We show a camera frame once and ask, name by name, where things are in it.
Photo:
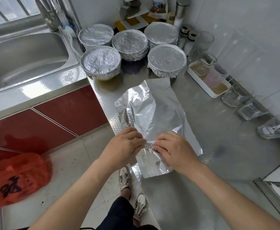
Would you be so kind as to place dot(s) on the tall white steel-capped bottle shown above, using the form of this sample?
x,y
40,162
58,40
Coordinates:
x,y
181,9

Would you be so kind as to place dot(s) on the small white tan-capped bottle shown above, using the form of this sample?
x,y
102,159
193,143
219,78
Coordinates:
x,y
171,17

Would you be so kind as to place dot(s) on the red kitchen cabinet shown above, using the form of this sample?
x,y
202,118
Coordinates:
x,y
70,110

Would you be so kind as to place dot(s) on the person's right forearm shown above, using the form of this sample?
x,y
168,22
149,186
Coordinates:
x,y
235,201

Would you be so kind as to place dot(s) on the colourful snack packet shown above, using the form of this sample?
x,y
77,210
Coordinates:
x,y
159,4

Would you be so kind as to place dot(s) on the metal window railing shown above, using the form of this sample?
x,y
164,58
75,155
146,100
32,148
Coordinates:
x,y
11,8

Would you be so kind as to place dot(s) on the person's left forearm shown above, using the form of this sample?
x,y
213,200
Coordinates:
x,y
70,203

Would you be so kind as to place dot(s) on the stainless steel sink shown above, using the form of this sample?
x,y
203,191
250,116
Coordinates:
x,y
27,57

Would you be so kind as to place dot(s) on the white rectangular tray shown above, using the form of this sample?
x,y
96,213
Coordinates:
x,y
197,81

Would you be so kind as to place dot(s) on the white corner shelf rack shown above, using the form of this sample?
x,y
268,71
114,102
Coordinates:
x,y
137,9

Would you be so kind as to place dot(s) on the person's left hand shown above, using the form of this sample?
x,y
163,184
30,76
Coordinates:
x,y
123,148

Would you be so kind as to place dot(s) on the stack of aluminium foil sheets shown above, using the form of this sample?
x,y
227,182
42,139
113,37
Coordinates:
x,y
152,110

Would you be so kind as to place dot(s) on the person's white shoe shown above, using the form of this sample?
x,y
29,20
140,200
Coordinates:
x,y
140,206
124,178

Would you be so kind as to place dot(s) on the person's right hand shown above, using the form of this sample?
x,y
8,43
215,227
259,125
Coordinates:
x,y
177,153

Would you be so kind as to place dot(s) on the white shaker with black lid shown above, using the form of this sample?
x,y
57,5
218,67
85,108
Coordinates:
x,y
189,43
182,36

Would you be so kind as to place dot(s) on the person's dark trousers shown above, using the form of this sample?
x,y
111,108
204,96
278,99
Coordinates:
x,y
121,215

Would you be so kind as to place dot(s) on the red plastic bag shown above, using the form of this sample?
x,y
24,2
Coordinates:
x,y
18,179

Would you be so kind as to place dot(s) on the person's right white shoe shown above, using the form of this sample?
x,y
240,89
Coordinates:
x,y
140,206

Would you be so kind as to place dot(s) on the foil-covered bowl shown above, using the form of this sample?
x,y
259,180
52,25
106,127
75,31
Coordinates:
x,y
167,59
96,35
100,61
130,43

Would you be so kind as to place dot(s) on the pink translucent cup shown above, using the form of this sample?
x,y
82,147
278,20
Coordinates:
x,y
216,76

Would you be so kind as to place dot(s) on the steel faucet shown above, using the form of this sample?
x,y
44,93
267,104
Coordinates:
x,y
49,14

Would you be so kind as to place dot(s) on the person's left white shoe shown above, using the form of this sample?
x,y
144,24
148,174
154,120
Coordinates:
x,y
124,178

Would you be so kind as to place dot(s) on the foil-wrapped bowl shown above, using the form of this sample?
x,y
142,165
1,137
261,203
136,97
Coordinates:
x,y
161,32

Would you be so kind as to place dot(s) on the white dish brush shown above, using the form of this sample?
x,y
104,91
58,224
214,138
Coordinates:
x,y
70,32

